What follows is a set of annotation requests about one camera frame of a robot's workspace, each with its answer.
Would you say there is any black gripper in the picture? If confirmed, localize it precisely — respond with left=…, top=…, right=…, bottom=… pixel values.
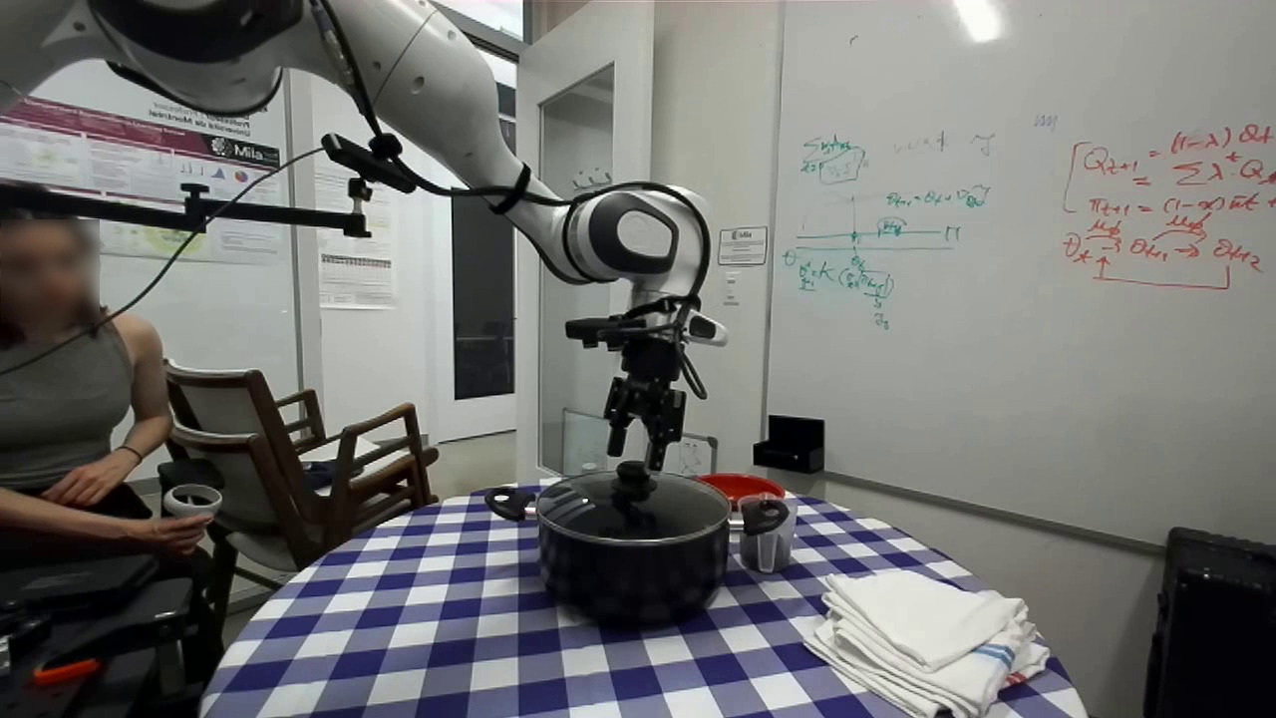
left=603, top=336, right=693, bottom=480

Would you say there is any glass lid with black knob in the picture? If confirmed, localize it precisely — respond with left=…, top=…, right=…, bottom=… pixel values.
left=531, top=459, right=732, bottom=546

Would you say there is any black cooking pot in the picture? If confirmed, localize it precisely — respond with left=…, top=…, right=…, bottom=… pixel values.
left=486, top=480, right=736, bottom=631

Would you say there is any person's right hand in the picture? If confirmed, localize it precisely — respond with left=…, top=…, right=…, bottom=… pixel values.
left=136, top=512, right=215, bottom=560

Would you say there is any person's left hand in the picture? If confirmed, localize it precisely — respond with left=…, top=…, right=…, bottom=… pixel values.
left=38, top=457, right=136, bottom=512

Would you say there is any white door with glass panel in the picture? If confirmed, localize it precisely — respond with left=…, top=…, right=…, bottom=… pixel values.
left=515, top=0, right=790, bottom=486

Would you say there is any red bowl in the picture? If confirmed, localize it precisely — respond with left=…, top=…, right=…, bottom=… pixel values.
left=699, top=472, right=790, bottom=512

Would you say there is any small black box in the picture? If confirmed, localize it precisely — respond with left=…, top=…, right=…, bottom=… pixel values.
left=748, top=411, right=829, bottom=480

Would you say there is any grey mug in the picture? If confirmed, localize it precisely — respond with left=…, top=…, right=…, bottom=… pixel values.
left=732, top=490, right=800, bottom=580

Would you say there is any dark window pane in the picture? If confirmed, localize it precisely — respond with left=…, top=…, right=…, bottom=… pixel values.
left=451, top=195, right=519, bottom=402

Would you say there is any small white door sign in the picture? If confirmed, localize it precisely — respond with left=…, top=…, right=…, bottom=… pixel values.
left=712, top=222, right=772, bottom=272

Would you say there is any blue white checkered tablecloth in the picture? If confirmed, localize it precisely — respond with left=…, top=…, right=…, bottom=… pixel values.
left=196, top=480, right=1091, bottom=718

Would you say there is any white paper notice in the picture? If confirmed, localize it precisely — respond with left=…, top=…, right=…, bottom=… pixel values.
left=313, top=250, right=398, bottom=313

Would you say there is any stack of white towels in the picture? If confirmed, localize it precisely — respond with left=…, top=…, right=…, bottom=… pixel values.
left=800, top=568, right=1053, bottom=718

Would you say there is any whiteboard with writing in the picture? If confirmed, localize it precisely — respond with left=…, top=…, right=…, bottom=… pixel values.
left=766, top=0, right=1276, bottom=552

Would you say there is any wooden armchair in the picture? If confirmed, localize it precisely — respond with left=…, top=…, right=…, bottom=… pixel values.
left=155, top=363, right=443, bottom=591

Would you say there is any black equipment stand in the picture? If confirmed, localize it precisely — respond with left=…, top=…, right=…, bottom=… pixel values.
left=0, top=552, right=231, bottom=718

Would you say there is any seated person in grey top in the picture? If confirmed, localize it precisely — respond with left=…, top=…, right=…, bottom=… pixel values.
left=0, top=205, right=221, bottom=564

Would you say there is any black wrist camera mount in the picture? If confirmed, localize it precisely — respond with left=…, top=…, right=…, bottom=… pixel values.
left=562, top=302, right=732, bottom=354

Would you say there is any black stereo camera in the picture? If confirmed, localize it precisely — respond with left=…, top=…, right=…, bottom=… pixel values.
left=320, top=132, right=423, bottom=201

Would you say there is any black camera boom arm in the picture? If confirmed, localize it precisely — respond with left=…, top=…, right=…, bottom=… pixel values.
left=0, top=176, right=374, bottom=242

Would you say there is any thin grey cable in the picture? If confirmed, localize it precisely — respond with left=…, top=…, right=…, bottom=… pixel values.
left=0, top=139, right=332, bottom=381

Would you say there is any wall poster with maroon stripe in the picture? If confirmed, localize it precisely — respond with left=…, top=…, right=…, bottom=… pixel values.
left=0, top=55, right=291, bottom=264

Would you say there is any orange handled black clamp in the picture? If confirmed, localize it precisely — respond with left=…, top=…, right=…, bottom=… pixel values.
left=26, top=653, right=107, bottom=696

